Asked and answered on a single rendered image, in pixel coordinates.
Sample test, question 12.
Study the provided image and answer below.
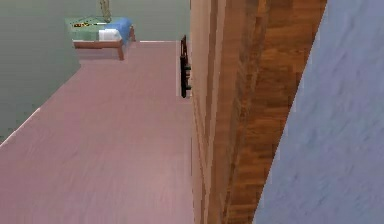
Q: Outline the wooden bed with blue blanket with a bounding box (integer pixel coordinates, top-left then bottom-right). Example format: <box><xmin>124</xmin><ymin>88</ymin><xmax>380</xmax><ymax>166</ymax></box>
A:
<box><xmin>72</xmin><ymin>17</ymin><xmax>137</xmax><ymax>62</ymax></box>

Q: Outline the brown wooden room door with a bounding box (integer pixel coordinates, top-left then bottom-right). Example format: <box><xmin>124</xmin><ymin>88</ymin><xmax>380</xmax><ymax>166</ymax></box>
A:
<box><xmin>189</xmin><ymin>0</ymin><xmax>328</xmax><ymax>224</ymax></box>

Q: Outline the green bedside table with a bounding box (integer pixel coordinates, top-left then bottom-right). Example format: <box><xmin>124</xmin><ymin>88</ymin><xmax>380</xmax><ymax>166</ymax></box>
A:
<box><xmin>64</xmin><ymin>15</ymin><xmax>108</xmax><ymax>42</ymax></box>

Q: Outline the white pillow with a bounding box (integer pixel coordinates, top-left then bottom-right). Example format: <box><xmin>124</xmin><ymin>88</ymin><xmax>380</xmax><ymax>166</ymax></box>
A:
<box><xmin>98</xmin><ymin>28</ymin><xmax>123</xmax><ymax>42</ymax></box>

